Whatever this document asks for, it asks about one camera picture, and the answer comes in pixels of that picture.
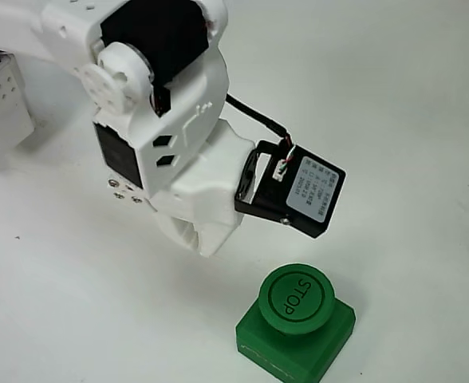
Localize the green round STOP button cap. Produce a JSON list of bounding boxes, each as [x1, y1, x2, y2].
[[258, 262, 337, 335]]

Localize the green square button base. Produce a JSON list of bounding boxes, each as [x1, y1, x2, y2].
[[234, 297, 357, 382]]

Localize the black camera cable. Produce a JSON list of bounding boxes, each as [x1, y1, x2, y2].
[[225, 93, 300, 179]]

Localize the black camera box with label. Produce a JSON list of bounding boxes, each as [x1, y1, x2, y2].
[[234, 139, 348, 240]]

